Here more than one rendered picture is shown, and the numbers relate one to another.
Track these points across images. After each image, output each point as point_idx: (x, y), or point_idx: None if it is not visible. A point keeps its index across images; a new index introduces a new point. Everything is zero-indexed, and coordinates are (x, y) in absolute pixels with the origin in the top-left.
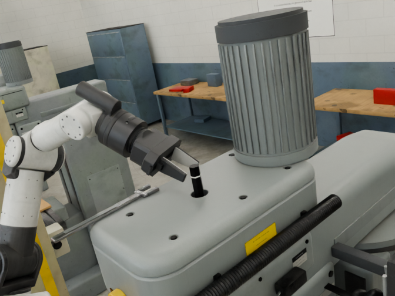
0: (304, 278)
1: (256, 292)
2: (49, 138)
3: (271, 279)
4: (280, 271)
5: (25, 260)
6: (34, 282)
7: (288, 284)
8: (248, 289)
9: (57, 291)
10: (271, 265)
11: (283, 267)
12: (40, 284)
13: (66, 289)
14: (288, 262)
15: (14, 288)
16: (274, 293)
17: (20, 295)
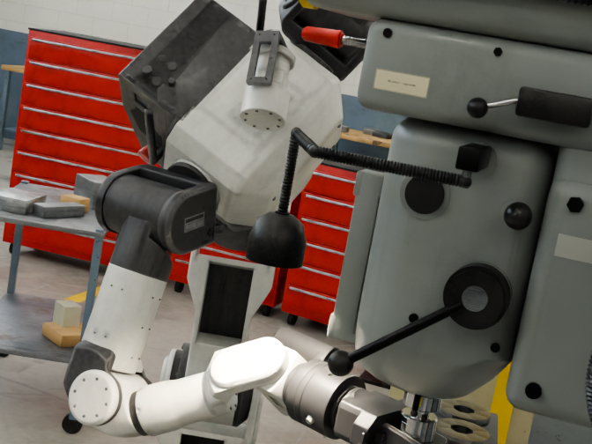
0: (580, 111)
1: (479, 72)
2: None
3: (524, 77)
4: (553, 82)
5: (344, 18)
6: (342, 73)
7: (535, 88)
8: (464, 48)
9: (509, 419)
10: (540, 52)
11: (565, 80)
12: (491, 381)
13: (527, 433)
14: (583, 81)
15: (309, 46)
16: (521, 118)
17: (306, 55)
